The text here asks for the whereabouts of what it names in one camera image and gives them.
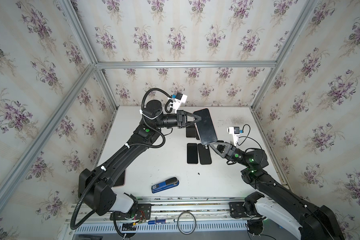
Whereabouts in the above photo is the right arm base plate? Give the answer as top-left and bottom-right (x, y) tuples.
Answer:
(229, 202), (252, 219)

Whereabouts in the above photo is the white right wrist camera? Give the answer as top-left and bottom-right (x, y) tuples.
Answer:
(227, 127), (243, 147)

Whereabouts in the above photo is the blue black stapler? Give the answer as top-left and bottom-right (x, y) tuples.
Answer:
(151, 177), (180, 194)

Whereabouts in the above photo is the aluminium mounting rail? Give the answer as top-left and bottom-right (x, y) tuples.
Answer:
(64, 196), (289, 224)

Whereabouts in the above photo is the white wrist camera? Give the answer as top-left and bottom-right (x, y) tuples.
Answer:
(227, 127), (243, 147)
(165, 93), (188, 114)

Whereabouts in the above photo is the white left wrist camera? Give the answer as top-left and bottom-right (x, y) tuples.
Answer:
(165, 93), (188, 114)

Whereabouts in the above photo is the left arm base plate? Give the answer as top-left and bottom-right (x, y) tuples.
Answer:
(110, 204), (152, 221)

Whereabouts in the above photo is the blue marker pen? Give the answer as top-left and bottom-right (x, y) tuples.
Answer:
(148, 219), (176, 225)

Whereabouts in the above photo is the black cable ring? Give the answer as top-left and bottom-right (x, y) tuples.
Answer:
(176, 211), (197, 235)

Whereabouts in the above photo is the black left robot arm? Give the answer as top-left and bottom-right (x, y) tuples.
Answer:
(70, 88), (202, 230)

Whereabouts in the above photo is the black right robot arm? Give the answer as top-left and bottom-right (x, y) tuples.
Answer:
(209, 141), (345, 240)

